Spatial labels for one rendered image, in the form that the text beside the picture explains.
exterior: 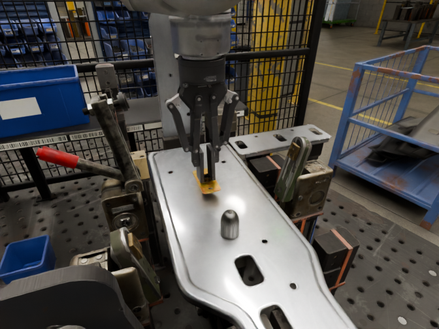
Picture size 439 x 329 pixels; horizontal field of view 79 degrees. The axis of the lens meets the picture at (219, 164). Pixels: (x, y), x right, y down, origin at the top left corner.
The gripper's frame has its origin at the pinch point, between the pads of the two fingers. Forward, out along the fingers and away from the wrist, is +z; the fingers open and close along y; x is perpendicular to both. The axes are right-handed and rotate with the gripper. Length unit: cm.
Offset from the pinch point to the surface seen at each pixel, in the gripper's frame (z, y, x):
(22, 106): -5, -37, 35
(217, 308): 5.9, -6.3, -24.9
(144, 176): 4.0, -11.8, 5.6
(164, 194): 6.0, -8.6, 0.6
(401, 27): 75, 973, 747
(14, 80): -7, -42, 50
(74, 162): -5.9, -21.9, -1.6
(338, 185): 106, 140, 89
